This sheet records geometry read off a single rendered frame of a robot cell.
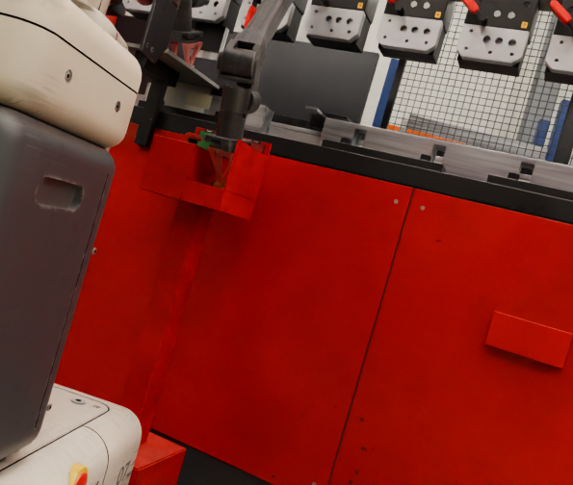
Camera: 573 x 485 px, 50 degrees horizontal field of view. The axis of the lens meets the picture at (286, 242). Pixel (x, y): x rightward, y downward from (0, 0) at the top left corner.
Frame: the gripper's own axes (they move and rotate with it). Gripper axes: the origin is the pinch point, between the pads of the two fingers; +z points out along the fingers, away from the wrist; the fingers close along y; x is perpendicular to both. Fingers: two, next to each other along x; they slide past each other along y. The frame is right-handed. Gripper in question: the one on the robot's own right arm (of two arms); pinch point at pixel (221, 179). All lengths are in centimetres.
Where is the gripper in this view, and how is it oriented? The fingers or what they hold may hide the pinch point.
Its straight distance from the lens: 134.5
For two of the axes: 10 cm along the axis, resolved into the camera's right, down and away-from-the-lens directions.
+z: -1.9, 9.6, 2.3
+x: -9.0, -2.6, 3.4
